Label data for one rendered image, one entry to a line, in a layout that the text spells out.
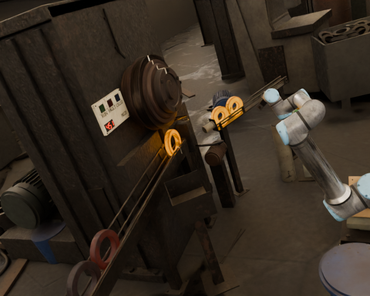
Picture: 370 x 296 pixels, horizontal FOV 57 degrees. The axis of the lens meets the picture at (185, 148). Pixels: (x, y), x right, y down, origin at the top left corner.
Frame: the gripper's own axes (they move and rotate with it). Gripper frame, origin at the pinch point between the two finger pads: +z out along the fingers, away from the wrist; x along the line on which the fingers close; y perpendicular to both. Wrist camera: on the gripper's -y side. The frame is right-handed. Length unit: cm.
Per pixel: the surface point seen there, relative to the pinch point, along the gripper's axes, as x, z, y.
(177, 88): 51, -46, -32
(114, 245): 18, -112, -108
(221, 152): 1, -12, -51
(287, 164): -47, 13, -28
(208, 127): 20.3, -10.5, -42.6
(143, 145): 43, -63, -71
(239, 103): 12.9, 7.8, -13.9
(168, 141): 34, -49, -62
